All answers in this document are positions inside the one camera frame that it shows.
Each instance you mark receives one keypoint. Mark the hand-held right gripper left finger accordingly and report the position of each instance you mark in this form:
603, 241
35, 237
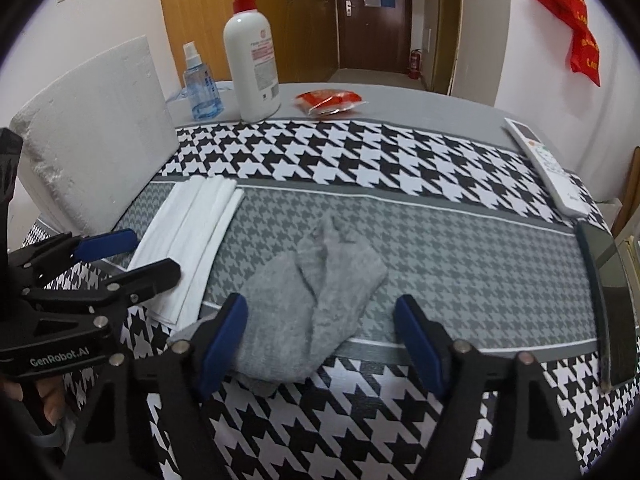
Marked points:
225, 345

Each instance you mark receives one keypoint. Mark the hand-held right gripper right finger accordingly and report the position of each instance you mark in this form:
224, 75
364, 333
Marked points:
417, 345

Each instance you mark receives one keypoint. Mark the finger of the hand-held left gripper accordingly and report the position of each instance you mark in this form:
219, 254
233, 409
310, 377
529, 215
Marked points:
107, 244
150, 277

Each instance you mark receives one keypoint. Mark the white towel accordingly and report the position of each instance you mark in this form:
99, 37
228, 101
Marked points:
190, 230

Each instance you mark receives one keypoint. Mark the grey fuzzy cloth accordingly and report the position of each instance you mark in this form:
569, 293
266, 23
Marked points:
310, 300

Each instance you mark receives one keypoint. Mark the white foam box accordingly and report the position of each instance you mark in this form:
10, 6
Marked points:
100, 135

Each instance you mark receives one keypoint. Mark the person's left hand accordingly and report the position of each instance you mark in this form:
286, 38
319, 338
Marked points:
52, 400

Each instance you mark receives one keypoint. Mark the houndstooth tablecloth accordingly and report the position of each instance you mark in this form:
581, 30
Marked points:
400, 260

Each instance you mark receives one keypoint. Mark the clear blue spray bottle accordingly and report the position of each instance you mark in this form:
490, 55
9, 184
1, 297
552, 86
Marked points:
202, 90

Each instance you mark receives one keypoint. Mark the black smartphone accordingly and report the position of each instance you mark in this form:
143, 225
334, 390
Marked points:
610, 300

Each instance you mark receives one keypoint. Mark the white remote control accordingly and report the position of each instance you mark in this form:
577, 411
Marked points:
547, 165

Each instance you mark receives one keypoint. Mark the white pump bottle red cap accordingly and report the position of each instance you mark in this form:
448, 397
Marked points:
250, 70

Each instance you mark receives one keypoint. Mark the red snack packet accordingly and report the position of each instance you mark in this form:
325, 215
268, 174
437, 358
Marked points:
327, 102

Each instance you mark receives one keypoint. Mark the wooden wardrobe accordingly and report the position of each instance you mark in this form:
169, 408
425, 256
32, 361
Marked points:
200, 0

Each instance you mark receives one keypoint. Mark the red fire extinguisher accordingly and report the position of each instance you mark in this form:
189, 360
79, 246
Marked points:
415, 62

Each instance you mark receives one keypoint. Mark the dark brown door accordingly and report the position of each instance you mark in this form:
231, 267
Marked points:
370, 35

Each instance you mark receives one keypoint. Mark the wooden side door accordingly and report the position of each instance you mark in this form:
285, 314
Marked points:
442, 25

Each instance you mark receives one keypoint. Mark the red hanging bag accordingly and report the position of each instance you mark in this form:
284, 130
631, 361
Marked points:
565, 10

